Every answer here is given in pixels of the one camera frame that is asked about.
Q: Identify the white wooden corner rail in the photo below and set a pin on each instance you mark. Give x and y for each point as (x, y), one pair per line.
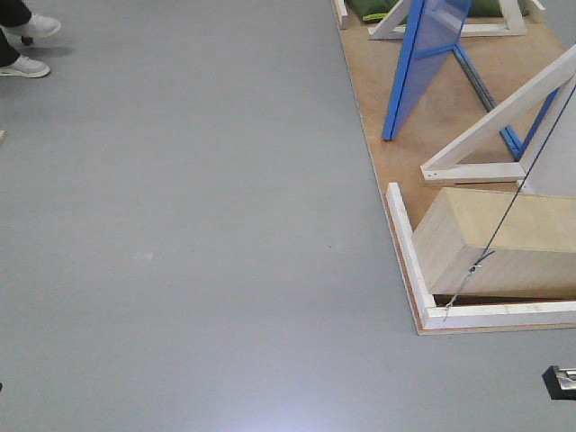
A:
(431, 319)

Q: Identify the white sneaker lower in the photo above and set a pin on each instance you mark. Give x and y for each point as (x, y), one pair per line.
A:
(26, 67)

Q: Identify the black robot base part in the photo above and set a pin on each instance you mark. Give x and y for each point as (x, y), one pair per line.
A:
(560, 383)

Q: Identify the green sandbag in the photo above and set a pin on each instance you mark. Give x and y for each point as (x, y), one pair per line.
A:
(371, 10)
(491, 8)

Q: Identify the far white corner rail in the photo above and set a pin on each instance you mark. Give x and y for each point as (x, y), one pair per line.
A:
(340, 7)

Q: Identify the plywood base platform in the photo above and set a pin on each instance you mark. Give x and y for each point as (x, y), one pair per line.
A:
(447, 109)

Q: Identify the blue door frame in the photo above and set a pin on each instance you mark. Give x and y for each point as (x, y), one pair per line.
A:
(515, 144)

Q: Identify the green sandbag left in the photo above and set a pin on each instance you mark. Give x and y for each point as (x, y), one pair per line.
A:
(371, 10)

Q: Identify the white triangular wooden brace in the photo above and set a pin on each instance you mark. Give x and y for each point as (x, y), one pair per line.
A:
(446, 166)

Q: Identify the light wooden box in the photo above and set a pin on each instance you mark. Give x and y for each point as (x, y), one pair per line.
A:
(487, 243)

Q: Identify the blue door panel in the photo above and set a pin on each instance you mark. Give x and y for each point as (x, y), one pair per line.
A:
(433, 29)

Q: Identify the white wall panel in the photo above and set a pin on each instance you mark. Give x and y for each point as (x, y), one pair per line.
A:
(554, 170)

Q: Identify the green sandbag right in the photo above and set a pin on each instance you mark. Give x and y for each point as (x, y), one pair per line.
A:
(491, 8)

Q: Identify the far white triangular brace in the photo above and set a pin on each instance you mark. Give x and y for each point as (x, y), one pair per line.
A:
(390, 27)

